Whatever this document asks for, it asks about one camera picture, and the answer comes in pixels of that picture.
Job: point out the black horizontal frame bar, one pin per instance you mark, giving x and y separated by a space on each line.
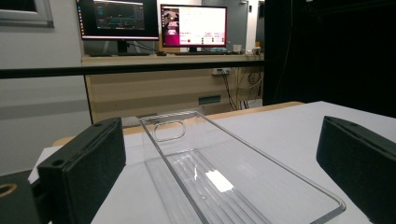
124 69

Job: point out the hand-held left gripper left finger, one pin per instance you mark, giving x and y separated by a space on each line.
77 174

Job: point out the clear plastic bin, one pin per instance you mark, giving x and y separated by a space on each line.
249 174

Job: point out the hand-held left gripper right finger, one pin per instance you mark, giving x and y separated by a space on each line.
358 161

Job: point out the dark-screen computer monitor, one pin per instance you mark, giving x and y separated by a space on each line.
120 18

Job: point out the white power strip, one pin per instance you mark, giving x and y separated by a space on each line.
221 71

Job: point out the light wooden desk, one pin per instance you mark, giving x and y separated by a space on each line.
155 90

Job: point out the grey window frame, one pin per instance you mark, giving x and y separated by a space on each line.
43 17

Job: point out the bright-screen computer monitor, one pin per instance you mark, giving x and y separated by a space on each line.
199 26

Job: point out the light wooden table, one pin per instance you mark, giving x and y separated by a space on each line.
267 109

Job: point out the black curtain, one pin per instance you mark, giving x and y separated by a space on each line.
336 53

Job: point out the black keyboard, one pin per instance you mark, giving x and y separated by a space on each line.
202 53
118 54

